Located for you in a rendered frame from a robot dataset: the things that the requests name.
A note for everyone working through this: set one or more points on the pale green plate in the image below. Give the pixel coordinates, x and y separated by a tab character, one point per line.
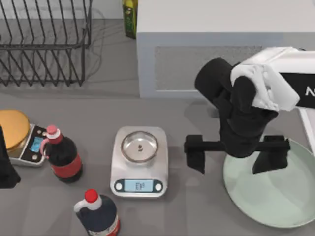
270	196

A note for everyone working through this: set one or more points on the silver kitchen scale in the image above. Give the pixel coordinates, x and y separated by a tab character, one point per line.
139	169

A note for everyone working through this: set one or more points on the dark jug with red cap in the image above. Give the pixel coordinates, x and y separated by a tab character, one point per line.
98	216

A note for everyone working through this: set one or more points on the pale microwave oven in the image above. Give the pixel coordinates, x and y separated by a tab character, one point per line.
172	37

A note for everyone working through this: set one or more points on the dark bottle with pink cap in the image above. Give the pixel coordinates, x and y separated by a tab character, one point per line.
65	159

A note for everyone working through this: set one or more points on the green bottle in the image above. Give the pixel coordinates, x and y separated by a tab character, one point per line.
130	22

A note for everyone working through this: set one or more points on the kitchen scale with yellow plate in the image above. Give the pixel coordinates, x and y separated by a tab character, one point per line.
14	127

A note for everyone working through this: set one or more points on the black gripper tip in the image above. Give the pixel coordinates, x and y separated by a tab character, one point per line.
7	167

